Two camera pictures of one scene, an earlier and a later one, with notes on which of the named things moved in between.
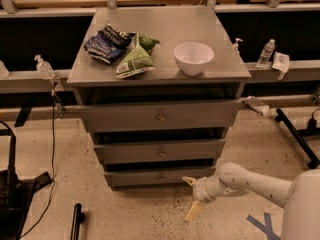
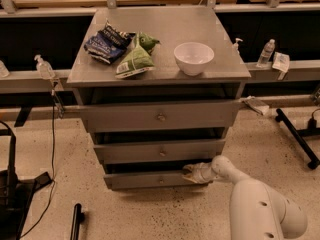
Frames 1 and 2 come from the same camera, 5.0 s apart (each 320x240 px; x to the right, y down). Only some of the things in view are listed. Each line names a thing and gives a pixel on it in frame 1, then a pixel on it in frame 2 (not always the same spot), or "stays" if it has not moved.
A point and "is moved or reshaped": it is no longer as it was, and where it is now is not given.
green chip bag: (139, 59) stays
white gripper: (199, 190) -> (202, 173)
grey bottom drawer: (156, 174) is moved or reshaped
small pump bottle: (235, 46) stays
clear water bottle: (266, 53) stays
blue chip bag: (109, 45) stays
